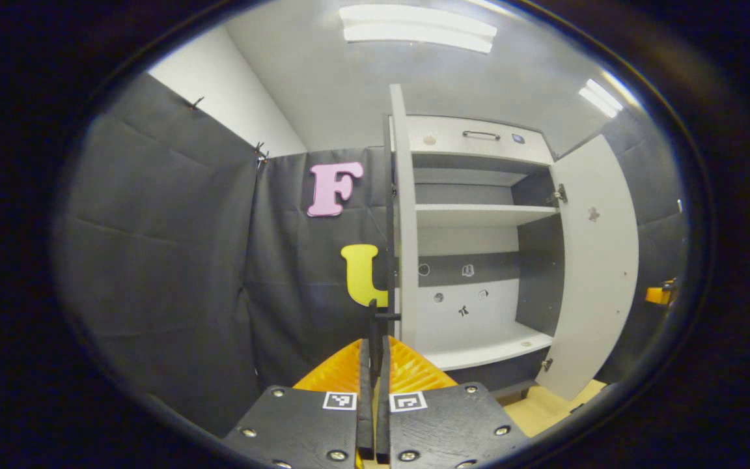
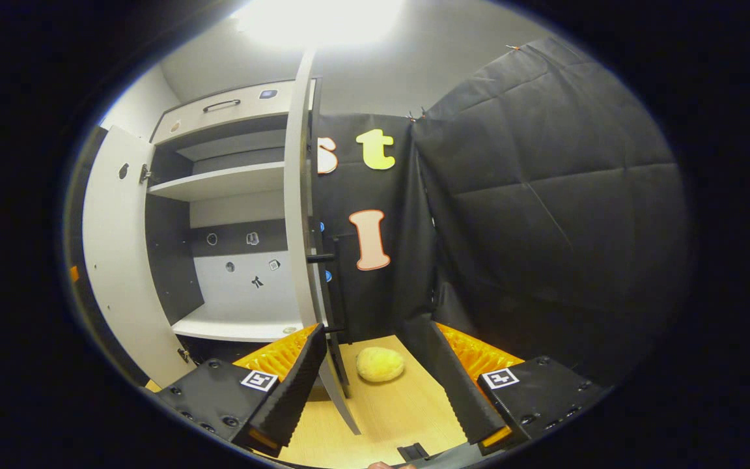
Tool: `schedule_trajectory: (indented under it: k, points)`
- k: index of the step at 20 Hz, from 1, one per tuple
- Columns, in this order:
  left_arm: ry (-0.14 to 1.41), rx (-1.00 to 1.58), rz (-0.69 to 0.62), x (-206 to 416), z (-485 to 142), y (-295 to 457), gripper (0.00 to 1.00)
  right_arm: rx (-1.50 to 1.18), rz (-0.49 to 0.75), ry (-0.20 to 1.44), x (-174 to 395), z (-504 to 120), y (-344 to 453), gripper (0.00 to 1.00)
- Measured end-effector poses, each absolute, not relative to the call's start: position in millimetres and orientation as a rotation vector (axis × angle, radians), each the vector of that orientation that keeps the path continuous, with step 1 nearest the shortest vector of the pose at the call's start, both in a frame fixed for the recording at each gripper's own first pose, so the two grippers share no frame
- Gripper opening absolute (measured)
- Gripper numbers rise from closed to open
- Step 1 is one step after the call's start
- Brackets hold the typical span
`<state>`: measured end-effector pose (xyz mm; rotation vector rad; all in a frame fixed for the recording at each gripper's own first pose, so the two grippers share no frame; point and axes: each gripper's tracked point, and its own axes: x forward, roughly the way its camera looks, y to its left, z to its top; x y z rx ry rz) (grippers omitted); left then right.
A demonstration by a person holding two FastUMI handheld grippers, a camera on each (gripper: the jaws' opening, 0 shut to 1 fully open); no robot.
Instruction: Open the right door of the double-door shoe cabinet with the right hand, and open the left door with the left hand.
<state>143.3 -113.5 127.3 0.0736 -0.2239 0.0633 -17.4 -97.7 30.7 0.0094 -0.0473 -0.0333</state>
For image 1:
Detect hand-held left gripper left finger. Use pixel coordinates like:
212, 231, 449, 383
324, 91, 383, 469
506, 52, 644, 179
222, 335, 374, 469

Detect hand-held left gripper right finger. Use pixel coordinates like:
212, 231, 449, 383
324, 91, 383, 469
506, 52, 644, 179
376, 335, 532, 469

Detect grey shoe cabinet door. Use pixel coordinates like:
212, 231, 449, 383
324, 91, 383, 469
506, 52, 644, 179
535, 134, 641, 401
383, 83, 420, 349

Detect black door handle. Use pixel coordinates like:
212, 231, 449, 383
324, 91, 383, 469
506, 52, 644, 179
367, 300, 402, 378

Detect grey double-door shoe cabinet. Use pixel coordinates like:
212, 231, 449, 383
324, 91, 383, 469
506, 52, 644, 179
385, 114, 568, 398

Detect grey cabinet shelf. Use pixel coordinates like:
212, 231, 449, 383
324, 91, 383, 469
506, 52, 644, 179
414, 204, 559, 229

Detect grey cabinet drawer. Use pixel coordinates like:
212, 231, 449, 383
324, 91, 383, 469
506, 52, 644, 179
388, 115, 555, 167

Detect small ceiling light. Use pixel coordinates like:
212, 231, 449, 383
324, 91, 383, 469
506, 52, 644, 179
577, 78, 624, 118

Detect black backdrop cloth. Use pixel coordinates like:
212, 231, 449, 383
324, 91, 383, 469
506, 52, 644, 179
56, 72, 691, 437

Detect large ceiling light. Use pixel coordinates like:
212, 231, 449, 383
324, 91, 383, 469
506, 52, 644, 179
339, 3, 499, 54

